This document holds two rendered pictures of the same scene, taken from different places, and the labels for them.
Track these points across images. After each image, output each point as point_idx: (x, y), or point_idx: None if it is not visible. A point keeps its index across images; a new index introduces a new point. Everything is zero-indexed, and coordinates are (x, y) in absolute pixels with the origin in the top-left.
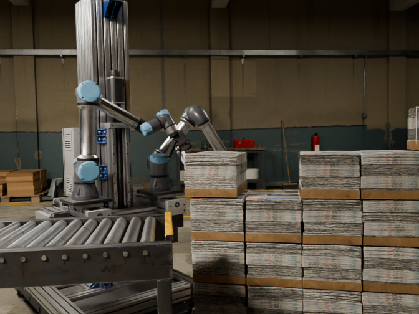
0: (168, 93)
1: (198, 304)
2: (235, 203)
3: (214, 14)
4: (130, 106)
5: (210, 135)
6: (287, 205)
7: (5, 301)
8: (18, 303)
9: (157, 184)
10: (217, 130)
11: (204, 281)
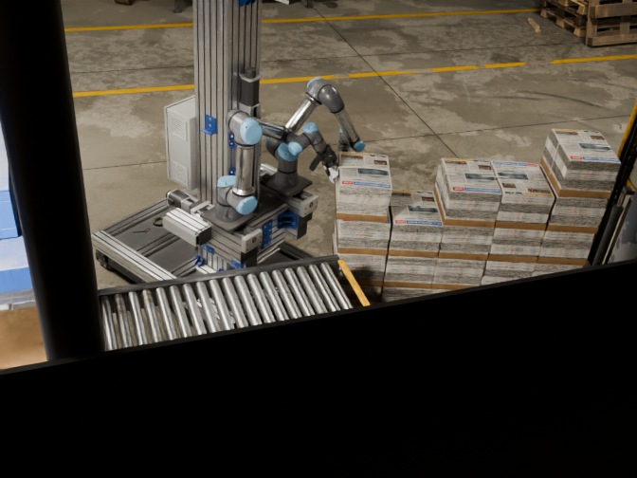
0: None
1: (336, 300)
2: (384, 227)
3: None
4: None
5: (343, 121)
6: (430, 229)
7: (99, 278)
8: (116, 281)
9: (287, 180)
10: None
11: (345, 284)
